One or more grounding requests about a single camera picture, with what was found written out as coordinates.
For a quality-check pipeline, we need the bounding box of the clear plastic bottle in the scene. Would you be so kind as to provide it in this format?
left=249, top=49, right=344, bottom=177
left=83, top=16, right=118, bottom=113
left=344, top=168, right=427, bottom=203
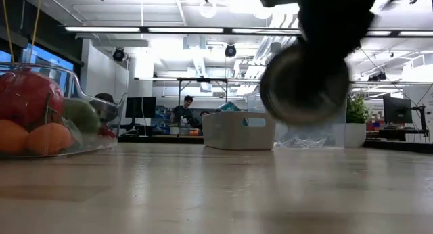
left=269, top=41, right=284, bottom=64
left=279, top=135, right=328, bottom=149

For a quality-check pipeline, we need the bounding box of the silver pull-tab food can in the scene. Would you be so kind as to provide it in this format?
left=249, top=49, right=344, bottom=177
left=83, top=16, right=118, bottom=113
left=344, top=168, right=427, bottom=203
left=259, top=41, right=351, bottom=127

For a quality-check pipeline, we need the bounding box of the dark red round fruit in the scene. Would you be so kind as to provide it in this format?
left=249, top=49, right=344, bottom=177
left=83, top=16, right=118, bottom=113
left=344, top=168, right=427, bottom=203
left=0, top=70, right=66, bottom=131

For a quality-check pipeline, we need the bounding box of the green apple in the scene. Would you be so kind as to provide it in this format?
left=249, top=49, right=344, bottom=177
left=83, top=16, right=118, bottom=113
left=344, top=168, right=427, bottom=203
left=62, top=97, right=102, bottom=134

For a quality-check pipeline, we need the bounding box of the orange tomato cluster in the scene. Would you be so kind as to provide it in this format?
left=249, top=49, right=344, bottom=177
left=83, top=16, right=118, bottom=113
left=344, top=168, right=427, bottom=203
left=0, top=91, right=74, bottom=156

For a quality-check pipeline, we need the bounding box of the round white ceiling lamp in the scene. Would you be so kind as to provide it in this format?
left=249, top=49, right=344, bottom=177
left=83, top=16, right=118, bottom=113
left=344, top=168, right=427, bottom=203
left=198, top=1, right=218, bottom=19
left=252, top=3, right=274, bottom=20

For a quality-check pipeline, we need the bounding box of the window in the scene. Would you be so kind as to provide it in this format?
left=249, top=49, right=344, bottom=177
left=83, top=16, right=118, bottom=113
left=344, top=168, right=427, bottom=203
left=0, top=43, right=75, bottom=89

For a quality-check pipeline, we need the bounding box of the small potted green plant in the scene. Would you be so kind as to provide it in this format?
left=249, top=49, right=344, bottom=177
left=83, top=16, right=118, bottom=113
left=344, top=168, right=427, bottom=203
left=344, top=93, right=372, bottom=149

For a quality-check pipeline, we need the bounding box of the long ceiling light strip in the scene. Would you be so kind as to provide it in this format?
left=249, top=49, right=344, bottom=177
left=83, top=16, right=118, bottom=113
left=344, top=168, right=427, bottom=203
left=64, top=25, right=433, bottom=38

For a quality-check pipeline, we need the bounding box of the black computer monitor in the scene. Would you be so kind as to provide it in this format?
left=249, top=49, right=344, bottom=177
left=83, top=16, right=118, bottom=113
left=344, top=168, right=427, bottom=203
left=124, top=96, right=158, bottom=126
left=382, top=93, right=413, bottom=125

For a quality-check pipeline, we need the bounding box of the clear glass bowl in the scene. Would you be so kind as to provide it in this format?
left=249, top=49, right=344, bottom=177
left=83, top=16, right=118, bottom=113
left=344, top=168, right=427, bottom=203
left=0, top=62, right=129, bottom=159

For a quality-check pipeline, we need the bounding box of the light grey plastic bin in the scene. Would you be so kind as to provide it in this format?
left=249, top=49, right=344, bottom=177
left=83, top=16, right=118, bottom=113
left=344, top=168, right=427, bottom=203
left=202, top=111, right=277, bottom=151

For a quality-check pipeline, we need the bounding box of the person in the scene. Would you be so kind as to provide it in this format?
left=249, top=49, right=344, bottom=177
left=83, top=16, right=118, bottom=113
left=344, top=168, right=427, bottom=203
left=198, top=110, right=210, bottom=128
left=170, top=95, right=200, bottom=126

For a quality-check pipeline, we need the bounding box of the yellow extension cable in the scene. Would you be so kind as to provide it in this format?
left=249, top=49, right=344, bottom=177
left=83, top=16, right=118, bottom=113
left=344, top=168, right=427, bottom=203
left=1, top=0, right=44, bottom=64

